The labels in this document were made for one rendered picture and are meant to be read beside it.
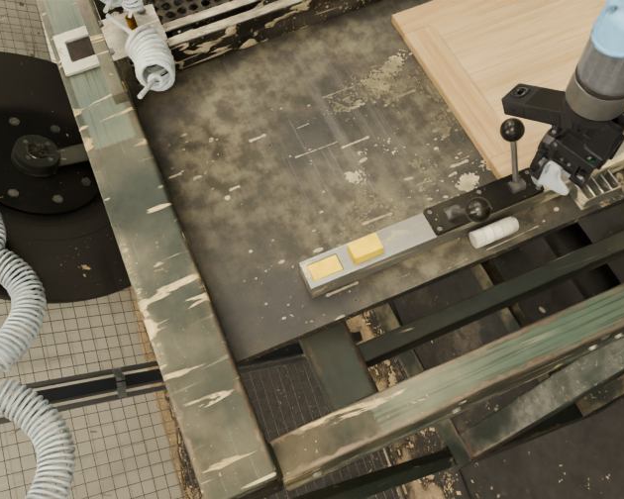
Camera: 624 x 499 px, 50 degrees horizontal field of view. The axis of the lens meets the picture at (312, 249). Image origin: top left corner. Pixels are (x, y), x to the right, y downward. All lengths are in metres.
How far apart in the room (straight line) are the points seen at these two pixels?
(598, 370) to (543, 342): 0.77
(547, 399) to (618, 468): 0.94
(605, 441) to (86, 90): 2.21
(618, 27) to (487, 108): 0.51
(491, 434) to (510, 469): 1.05
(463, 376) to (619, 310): 0.26
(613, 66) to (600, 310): 0.40
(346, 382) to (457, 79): 0.60
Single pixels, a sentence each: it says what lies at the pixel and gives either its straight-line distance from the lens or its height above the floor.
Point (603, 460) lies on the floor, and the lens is 2.83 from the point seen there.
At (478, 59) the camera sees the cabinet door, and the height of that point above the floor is 1.28.
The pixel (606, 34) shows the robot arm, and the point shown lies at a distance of 0.82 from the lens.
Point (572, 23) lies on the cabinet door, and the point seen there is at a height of 1.10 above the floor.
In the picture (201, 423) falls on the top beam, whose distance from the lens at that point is 0.94.
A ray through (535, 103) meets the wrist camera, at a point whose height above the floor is 1.53.
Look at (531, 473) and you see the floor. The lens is 3.03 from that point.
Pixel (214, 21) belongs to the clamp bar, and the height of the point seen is 1.66.
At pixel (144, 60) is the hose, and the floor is 1.88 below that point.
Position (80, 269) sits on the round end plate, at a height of 1.82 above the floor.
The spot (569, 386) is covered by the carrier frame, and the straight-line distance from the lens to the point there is 1.86.
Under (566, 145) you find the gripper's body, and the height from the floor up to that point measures 1.52.
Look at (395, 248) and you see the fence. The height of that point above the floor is 1.57.
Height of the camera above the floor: 2.33
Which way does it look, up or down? 38 degrees down
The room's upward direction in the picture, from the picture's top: 95 degrees counter-clockwise
